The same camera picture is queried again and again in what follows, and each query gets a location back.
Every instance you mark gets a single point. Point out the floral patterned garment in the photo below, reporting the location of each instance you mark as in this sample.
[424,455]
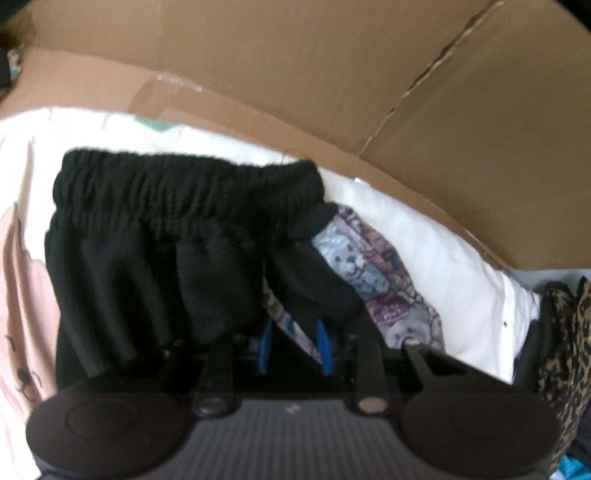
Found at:
[369,277]

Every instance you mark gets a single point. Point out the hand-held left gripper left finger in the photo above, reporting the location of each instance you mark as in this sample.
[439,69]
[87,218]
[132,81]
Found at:
[265,346]

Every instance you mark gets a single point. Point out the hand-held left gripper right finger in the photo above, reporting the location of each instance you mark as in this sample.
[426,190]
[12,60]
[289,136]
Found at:
[324,350]

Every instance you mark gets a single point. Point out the brown cardboard sheet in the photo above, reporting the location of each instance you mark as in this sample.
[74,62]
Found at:
[300,69]

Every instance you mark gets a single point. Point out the teal printed garment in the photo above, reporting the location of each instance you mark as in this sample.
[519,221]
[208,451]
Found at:
[577,470]

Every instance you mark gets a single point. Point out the cream bear printed blanket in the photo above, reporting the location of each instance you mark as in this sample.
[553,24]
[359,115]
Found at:
[438,267]

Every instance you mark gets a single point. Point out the leopard print garment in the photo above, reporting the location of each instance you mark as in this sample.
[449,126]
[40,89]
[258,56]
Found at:
[568,350]

